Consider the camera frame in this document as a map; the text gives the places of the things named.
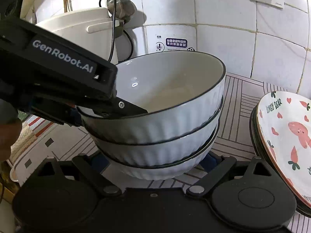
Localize white ribbed bowl bottom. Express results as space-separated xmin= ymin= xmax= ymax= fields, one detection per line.
xmin=98 ymin=122 xmax=220 ymax=180

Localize white ribbed bowl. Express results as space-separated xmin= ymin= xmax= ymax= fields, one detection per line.
xmin=98 ymin=122 xmax=220 ymax=180
xmin=78 ymin=51 xmax=226 ymax=144
xmin=86 ymin=100 xmax=224 ymax=167

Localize white pink carrot plate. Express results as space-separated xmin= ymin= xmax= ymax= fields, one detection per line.
xmin=255 ymin=91 xmax=310 ymax=206

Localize white ribbed bowl top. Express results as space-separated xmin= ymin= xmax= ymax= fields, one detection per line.
xmin=78 ymin=51 xmax=226 ymax=144

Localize blue fried egg plate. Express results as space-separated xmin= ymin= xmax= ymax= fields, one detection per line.
xmin=249 ymin=106 xmax=311 ymax=218

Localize person left hand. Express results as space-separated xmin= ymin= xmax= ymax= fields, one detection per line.
xmin=0 ymin=99 xmax=22 ymax=162

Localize striped white table mat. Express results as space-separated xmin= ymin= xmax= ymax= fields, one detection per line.
xmin=12 ymin=75 xmax=310 ymax=232

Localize white rice cooker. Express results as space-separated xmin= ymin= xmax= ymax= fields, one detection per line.
xmin=35 ymin=7 xmax=198 ymax=65

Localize metal ladle hanging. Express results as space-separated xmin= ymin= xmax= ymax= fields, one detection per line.
xmin=115 ymin=0 xmax=137 ymax=23

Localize black power cable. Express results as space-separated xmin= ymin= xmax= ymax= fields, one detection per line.
xmin=98 ymin=0 xmax=135 ymax=63

